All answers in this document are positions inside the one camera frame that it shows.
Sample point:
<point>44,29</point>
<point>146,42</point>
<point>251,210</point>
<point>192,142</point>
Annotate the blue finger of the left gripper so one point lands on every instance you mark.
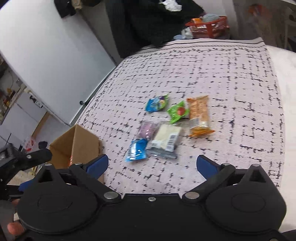
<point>24,186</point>

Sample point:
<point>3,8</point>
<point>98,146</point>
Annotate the black coat over chair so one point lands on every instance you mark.
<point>136,24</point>

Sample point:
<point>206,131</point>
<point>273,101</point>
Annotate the blue green snack pouch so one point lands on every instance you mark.
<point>157,103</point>

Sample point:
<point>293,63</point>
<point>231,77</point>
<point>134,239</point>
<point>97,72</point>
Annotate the brown cardboard box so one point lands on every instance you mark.
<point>77,145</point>

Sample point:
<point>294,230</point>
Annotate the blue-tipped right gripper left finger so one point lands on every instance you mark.
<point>88,174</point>

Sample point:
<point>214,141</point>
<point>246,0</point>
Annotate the clear pack white cake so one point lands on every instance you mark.
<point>164,142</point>

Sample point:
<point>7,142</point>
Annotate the person's hand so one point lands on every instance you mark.
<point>15,228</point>

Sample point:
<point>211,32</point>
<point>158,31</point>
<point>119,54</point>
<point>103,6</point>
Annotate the red plastic basket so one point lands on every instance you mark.
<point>212,29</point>

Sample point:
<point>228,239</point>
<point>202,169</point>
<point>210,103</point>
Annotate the purple snack pouch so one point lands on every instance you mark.
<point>147,129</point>

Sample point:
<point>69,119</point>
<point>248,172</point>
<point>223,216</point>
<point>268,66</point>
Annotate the white patterned black-marked blanket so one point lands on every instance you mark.
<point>244,108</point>

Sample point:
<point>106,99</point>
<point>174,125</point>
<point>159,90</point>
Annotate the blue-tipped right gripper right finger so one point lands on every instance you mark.
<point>216,177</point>

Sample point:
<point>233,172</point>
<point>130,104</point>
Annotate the light green fruit snack pouch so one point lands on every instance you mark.
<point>177,112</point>

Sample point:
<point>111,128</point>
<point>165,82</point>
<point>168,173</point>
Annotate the blue candy wrapper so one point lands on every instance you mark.
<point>136,150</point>

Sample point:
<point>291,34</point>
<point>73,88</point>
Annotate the orange biscuit pack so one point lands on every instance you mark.
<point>199,121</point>

